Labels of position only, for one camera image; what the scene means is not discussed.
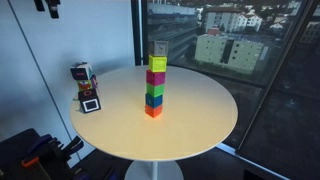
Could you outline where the green block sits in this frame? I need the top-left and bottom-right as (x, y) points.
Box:
(145, 83), (165, 98)

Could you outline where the black equipment case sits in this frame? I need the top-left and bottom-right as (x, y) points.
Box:
(0, 128), (84, 180)

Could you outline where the blue block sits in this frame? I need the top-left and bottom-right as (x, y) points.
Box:
(144, 93), (164, 109)

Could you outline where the gray block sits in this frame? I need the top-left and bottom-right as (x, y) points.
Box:
(153, 40), (169, 58)

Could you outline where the orange block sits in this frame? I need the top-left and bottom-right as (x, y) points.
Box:
(144, 104), (164, 119)

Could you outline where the white table pedestal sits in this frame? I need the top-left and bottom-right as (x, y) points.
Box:
(124, 160), (185, 180)

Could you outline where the yellow block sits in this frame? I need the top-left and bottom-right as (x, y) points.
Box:
(148, 54), (168, 74)

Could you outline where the black soft cube letter D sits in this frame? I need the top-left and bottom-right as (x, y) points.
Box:
(77, 88), (102, 115)

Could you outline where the magenta block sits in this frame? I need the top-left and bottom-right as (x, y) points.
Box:
(145, 69), (166, 87)

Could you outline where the soft cube with orange face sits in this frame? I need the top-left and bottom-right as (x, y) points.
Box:
(76, 74), (99, 92)

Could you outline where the blue clamp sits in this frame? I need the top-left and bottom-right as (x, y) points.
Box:
(27, 133), (54, 155)

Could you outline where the dark window frame post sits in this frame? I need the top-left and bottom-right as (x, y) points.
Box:
(130, 0), (149, 66)
(234, 0), (320, 156)

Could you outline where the orange clamp handle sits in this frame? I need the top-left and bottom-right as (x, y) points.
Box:
(21, 156), (41, 168)

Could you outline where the pale apartment building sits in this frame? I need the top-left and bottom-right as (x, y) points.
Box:
(194, 33), (270, 75)

